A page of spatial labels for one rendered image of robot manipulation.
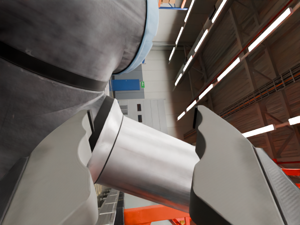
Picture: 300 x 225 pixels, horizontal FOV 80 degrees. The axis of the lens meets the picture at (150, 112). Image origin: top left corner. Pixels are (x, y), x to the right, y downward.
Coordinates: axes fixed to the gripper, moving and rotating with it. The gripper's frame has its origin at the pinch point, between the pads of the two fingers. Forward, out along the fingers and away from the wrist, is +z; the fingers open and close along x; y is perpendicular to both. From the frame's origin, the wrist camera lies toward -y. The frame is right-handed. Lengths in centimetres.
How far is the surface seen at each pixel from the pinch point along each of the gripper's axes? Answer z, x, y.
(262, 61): 873, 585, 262
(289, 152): 546, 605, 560
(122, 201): 264, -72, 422
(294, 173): 190, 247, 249
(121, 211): 174, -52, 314
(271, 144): 491, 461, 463
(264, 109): 597, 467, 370
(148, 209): 123, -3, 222
